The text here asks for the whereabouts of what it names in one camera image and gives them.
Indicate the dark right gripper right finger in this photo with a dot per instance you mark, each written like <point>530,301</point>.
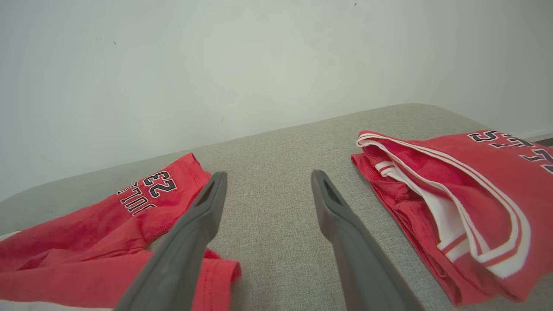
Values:
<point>363,268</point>

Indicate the red t-shirt with number print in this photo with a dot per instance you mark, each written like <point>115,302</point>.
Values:
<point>86,242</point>

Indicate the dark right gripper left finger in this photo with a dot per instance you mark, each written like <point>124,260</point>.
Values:
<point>181,259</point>

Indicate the white wall baseboard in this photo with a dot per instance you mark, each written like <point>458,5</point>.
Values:
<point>540,134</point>

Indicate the red garment with white stripes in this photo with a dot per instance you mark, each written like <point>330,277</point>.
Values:
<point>497,181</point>

